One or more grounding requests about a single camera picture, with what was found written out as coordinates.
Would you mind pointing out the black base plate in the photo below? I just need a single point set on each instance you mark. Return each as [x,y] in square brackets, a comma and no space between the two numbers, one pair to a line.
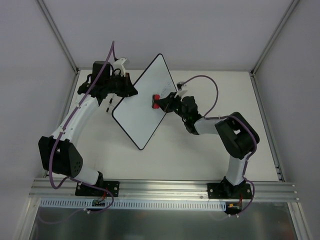
[85,191]
[228,191]

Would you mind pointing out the left aluminium frame post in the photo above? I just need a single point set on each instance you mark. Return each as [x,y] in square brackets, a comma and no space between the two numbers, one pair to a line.
[57,34]

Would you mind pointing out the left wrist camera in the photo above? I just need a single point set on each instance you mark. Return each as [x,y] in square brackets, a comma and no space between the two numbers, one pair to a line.
[119,66]

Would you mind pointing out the white slotted cable duct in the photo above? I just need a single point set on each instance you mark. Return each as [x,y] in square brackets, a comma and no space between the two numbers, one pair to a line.
[132,204]

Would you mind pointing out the right side aluminium rail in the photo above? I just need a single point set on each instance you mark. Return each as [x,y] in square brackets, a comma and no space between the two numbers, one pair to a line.
[271,143]

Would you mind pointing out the aluminium frame post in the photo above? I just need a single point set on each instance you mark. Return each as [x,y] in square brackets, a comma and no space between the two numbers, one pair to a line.
[57,34]
[275,34]

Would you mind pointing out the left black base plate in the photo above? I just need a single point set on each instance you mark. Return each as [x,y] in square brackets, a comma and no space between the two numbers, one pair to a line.
[85,191]

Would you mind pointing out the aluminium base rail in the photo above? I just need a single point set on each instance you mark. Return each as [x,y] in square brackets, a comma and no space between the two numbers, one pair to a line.
[176,190]

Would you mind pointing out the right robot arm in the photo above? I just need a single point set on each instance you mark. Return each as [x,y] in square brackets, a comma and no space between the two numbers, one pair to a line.
[238,137]

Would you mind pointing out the white whiteboard black frame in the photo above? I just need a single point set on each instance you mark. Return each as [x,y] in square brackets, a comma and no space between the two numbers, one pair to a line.
[135,114]

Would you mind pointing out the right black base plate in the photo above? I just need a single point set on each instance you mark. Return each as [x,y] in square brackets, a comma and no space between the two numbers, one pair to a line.
[228,191]

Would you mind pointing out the white wire whiteboard stand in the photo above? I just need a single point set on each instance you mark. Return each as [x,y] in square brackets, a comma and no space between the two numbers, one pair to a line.
[111,105]

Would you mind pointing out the right aluminium frame post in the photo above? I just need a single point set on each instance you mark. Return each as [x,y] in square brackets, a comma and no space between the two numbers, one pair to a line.
[275,34]

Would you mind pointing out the red black whiteboard eraser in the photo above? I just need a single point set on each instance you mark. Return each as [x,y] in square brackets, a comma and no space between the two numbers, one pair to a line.
[155,99]

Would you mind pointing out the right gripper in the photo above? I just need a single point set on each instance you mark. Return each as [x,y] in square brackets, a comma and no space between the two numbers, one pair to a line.
[169,100]

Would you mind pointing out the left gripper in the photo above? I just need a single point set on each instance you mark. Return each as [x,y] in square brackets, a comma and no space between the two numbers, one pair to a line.
[127,89]

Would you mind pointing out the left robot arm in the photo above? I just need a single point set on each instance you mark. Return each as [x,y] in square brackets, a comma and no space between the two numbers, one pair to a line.
[58,152]

